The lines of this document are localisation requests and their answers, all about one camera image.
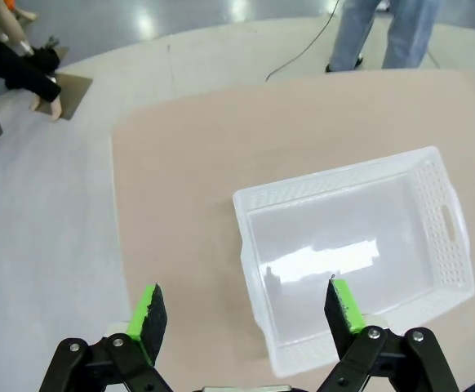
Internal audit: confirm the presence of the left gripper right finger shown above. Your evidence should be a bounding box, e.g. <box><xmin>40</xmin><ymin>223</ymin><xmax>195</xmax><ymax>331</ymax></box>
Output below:
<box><xmin>317</xmin><ymin>278</ymin><xmax>461</xmax><ymax>392</ymax></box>

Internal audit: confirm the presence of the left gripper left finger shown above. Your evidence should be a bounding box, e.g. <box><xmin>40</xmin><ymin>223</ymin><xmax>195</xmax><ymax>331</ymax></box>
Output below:
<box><xmin>37</xmin><ymin>282</ymin><xmax>175</xmax><ymax>392</ymax></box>

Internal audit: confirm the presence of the white perforated plastic basket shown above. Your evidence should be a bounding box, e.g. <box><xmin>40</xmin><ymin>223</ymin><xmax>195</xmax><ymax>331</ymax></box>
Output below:
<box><xmin>232</xmin><ymin>145</ymin><xmax>475</xmax><ymax>379</ymax></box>

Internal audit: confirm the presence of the black white sneaker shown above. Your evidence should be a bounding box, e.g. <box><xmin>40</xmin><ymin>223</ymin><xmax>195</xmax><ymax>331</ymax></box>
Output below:
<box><xmin>325</xmin><ymin>56</ymin><xmax>363</xmax><ymax>74</ymax></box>

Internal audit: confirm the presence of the person in black shirt jeans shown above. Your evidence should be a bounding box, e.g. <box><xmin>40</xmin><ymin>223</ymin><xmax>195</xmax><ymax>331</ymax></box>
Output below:
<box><xmin>326</xmin><ymin>0</ymin><xmax>445</xmax><ymax>74</ymax></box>

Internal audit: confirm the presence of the thin black floor cable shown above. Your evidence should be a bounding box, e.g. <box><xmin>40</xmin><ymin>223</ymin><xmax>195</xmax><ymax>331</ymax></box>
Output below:
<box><xmin>265</xmin><ymin>0</ymin><xmax>341</xmax><ymax>82</ymax></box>

